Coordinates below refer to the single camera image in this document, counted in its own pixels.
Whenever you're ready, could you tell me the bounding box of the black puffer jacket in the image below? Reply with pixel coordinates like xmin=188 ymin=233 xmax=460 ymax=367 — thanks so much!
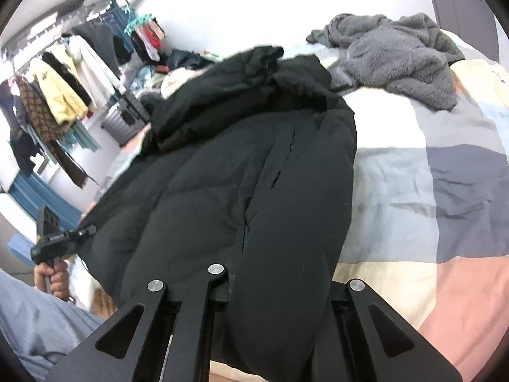
xmin=78 ymin=46 xmax=357 ymax=381

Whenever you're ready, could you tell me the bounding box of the metal clothes rack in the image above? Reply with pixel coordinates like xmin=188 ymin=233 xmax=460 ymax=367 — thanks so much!
xmin=1 ymin=0 xmax=132 ymax=71

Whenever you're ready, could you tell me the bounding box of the pile of clothes on floor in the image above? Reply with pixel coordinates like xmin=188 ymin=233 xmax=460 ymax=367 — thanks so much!
xmin=126 ymin=49 xmax=223 ymax=99

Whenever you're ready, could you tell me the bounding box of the green sock hanger with clothes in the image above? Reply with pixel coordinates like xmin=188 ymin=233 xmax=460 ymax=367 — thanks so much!
xmin=124 ymin=14 xmax=166 ymax=64

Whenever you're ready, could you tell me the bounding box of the person's left hand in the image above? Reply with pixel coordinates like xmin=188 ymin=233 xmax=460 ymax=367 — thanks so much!
xmin=34 ymin=260 xmax=70 ymax=301

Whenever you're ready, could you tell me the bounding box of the blue curtain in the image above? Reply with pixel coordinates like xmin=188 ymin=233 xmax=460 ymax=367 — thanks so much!
xmin=8 ymin=173 xmax=81 ymax=230

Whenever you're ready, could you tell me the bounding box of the person's leg in blue jeans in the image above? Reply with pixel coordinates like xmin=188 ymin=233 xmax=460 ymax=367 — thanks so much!
xmin=1 ymin=272 xmax=104 ymax=381

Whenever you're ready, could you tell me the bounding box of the brown plaid garment hanging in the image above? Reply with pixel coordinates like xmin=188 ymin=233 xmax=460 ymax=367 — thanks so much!
xmin=15 ymin=75 xmax=91 ymax=189

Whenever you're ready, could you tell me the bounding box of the patchwork bed cover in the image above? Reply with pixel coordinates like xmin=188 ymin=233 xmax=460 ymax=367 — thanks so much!
xmin=334 ymin=46 xmax=508 ymax=381

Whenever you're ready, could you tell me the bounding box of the yellow fleece jacket hanging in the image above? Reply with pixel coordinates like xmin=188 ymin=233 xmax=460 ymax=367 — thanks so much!
xmin=29 ymin=58 xmax=89 ymax=126

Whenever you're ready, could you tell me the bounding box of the silver ribbed suitcase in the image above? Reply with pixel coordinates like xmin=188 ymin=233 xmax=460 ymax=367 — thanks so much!
xmin=101 ymin=91 xmax=150 ymax=147

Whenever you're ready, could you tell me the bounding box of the white hoodie hanging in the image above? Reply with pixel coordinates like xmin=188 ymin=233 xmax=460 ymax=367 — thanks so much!
xmin=68 ymin=35 xmax=126 ymax=110

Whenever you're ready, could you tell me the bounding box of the black hanging garment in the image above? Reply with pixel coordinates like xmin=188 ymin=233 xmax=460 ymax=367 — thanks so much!
xmin=42 ymin=52 xmax=92 ymax=107

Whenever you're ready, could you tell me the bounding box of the dark grey hanging coat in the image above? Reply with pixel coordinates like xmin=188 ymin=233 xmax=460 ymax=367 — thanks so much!
xmin=72 ymin=22 xmax=121 ymax=78

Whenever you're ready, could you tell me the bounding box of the grey fleece jacket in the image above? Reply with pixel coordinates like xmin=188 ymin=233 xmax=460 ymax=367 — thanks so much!
xmin=306 ymin=13 xmax=465 ymax=111

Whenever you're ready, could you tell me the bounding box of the grey door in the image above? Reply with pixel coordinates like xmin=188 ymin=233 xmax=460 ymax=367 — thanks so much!
xmin=432 ymin=0 xmax=499 ymax=61

